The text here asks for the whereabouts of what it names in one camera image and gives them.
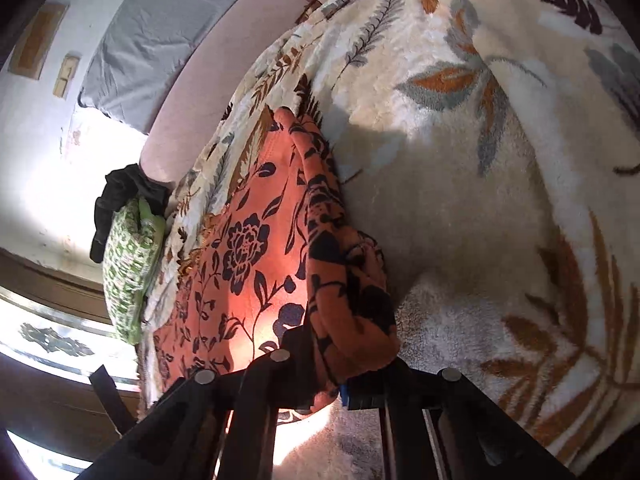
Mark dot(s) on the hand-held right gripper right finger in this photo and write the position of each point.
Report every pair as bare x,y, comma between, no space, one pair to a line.
370,390

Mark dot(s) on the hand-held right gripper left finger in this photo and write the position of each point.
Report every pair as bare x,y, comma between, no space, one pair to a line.
295,360

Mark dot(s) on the orange floral garment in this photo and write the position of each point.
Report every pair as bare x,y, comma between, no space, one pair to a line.
250,260

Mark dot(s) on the dark bar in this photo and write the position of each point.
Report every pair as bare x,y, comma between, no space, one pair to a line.
112,397

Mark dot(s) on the green checked pillow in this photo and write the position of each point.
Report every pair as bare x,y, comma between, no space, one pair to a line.
127,270

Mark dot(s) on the white leaf-print blanket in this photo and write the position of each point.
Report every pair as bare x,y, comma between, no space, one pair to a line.
475,210

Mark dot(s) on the black garment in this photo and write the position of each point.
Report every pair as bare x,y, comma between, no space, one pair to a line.
115,200

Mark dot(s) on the stained glass window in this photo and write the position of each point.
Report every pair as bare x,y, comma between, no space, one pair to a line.
50,345

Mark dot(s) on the grey pillow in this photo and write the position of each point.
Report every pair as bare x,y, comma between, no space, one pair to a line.
150,45

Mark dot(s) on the wooden window frame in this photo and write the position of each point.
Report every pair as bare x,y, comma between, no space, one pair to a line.
50,285

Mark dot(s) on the beige wall switch plate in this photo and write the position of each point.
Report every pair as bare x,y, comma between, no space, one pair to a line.
66,75

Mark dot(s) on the tan wall plate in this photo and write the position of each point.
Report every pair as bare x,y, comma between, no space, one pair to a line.
37,40

